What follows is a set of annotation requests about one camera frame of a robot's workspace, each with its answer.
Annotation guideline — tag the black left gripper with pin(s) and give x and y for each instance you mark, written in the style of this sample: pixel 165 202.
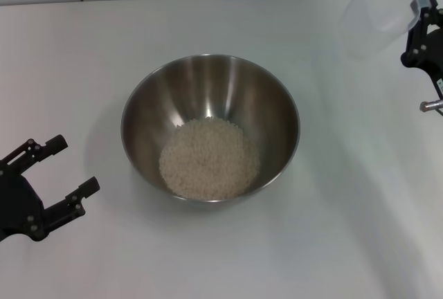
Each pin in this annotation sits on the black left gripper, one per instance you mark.
pixel 20 205

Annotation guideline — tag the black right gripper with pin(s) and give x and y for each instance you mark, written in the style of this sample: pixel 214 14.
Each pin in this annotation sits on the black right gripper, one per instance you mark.
pixel 431 53

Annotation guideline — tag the clear plastic measuring cup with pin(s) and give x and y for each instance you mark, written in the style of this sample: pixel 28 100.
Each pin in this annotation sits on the clear plastic measuring cup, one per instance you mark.
pixel 377 18

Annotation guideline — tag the white rice grains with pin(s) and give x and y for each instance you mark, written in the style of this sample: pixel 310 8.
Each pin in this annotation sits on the white rice grains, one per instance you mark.
pixel 211 160

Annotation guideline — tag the stainless steel mixing bowl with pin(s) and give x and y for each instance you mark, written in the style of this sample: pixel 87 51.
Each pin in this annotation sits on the stainless steel mixing bowl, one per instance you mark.
pixel 207 88

